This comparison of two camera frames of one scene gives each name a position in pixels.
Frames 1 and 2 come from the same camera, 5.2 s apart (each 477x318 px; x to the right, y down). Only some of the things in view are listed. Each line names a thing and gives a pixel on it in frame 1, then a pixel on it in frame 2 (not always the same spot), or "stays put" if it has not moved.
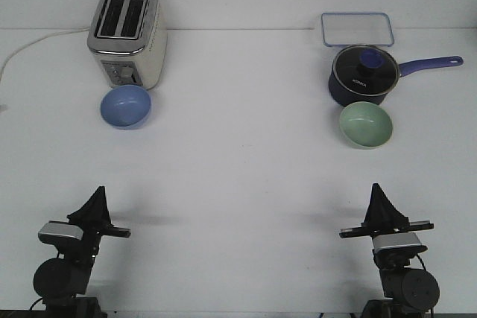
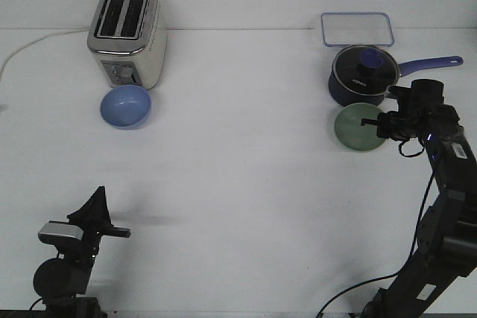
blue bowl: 125,107 stays put
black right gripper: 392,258 to 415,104
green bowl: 366,125 stays put
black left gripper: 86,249 stays put
